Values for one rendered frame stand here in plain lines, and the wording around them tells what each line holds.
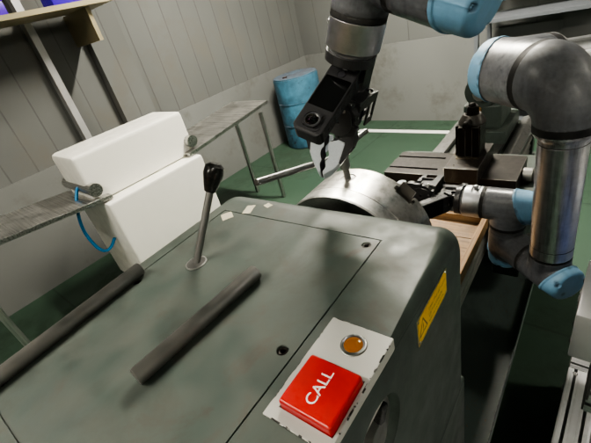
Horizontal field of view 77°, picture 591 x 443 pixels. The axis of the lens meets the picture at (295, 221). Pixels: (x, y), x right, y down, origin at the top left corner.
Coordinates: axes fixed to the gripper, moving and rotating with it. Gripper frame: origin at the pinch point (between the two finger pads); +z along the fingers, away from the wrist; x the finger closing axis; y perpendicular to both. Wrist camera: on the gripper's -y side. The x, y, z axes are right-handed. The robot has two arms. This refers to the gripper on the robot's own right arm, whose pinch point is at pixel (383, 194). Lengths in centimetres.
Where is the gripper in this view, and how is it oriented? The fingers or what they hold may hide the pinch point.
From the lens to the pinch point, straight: 103.5
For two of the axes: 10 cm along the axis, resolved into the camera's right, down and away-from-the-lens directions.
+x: -2.3, -8.3, -5.0
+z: -7.7, -1.6, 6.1
